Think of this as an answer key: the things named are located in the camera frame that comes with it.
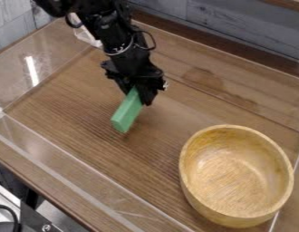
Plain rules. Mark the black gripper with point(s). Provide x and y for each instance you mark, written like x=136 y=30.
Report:
x=131 y=69

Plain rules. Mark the green rectangular block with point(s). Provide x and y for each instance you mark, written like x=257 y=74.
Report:
x=124 y=116

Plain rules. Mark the brown wooden bowl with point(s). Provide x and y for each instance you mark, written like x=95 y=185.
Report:
x=236 y=175

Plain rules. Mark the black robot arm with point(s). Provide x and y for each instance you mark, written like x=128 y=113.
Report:
x=107 y=18

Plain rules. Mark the clear acrylic corner bracket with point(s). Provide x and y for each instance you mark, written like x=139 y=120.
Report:
x=83 y=34

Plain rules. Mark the clear acrylic tray wall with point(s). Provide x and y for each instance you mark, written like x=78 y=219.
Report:
x=102 y=204

